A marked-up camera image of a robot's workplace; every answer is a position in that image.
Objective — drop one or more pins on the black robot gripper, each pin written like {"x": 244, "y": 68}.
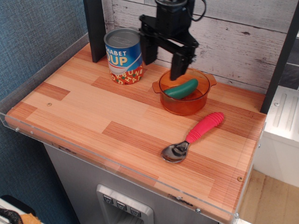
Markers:
{"x": 169, "y": 29}

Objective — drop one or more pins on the green toy pickle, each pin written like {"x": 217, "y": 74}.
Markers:
{"x": 183, "y": 90}

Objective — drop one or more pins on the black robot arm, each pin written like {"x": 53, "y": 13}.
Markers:
{"x": 169, "y": 29}

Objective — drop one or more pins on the orange transparent plastic pot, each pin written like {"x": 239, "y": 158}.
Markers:
{"x": 190, "y": 104}

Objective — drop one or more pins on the orange plush item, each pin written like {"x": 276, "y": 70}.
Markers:
{"x": 30, "y": 219}

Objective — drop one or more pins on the alphabet soup toy can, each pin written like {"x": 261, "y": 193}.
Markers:
{"x": 124, "y": 55}

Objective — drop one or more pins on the white toy sink unit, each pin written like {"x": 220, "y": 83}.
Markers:
{"x": 277, "y": 154}

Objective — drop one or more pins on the grey toy fridge cabinet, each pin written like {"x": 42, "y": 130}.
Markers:
{"x": 80, "y": 179}

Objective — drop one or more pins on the silver dispenser button panel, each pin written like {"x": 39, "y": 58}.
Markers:
{"x": 118, "y": 208}

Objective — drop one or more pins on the clear acrylic table guard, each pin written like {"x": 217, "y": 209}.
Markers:
{"x": 125, "y": 128}

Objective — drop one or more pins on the dark grey left post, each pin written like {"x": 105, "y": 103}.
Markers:
{"x": 96, "y": 28}

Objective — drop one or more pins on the dark grey post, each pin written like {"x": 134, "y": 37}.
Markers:
{"x": 96, "y": 28}
{"x": 282, "y": 60}

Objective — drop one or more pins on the pink handled metal spoon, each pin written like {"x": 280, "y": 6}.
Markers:
{"x": 177, "y": 152}

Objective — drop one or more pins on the dark grey right post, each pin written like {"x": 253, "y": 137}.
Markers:
{"x": 282, "y": 60}

